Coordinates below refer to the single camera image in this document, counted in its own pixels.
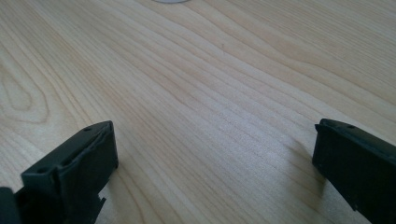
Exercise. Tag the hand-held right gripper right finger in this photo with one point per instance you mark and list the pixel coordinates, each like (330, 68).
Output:
(358, 168)

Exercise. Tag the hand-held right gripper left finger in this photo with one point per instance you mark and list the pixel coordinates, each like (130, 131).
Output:
(77, 168)

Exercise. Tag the small gray round object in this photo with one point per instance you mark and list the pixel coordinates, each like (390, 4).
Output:
(170, 1)

